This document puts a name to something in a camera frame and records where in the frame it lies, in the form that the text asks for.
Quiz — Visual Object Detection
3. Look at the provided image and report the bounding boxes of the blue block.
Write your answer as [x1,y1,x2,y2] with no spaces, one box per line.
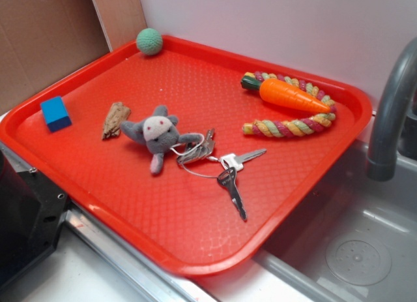
[40,96,72,132]

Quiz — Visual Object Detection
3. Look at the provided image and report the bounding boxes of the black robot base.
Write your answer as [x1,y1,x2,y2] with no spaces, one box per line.
[1,154,69,291]

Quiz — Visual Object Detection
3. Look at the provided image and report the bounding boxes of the red plastic tray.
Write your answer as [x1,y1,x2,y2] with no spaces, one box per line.
[1,37,372,278]

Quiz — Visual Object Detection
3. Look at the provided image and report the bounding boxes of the silver metal clip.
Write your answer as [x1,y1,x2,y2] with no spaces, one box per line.
[177,128,215,165]

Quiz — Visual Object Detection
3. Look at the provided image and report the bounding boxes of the silver key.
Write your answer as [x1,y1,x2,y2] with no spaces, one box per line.
[220,149,266,171]

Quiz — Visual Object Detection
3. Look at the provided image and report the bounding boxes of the black-headed key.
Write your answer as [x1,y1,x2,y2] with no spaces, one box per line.
[217,167,248,221]

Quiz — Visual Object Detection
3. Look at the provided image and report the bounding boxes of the orange plastic carrot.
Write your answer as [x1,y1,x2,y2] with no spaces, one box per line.
[240,76,331,113]

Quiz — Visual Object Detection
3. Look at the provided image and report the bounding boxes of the brown wood piece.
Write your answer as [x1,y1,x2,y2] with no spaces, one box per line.
[102,102,131,140]

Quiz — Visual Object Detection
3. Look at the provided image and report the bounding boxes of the green crocheted ball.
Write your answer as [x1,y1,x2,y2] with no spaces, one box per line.
[136,28,163,56]

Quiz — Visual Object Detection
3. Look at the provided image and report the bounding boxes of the grey sink basin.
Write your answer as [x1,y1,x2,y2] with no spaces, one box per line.
[253,142,417,302]

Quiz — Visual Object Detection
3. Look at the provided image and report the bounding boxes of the grey faucet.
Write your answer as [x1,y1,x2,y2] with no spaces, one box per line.
[366,38,416,181]

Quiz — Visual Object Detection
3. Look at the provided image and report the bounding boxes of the brown cardboard panel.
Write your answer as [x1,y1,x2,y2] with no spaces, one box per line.
[1,0,109,113]

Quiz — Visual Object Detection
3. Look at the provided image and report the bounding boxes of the grey plush animal keychain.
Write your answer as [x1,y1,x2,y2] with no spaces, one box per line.
[120,105,204,175]

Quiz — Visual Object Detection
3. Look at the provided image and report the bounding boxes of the multicolour rope toy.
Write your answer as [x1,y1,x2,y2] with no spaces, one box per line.
[242,71,336,138]

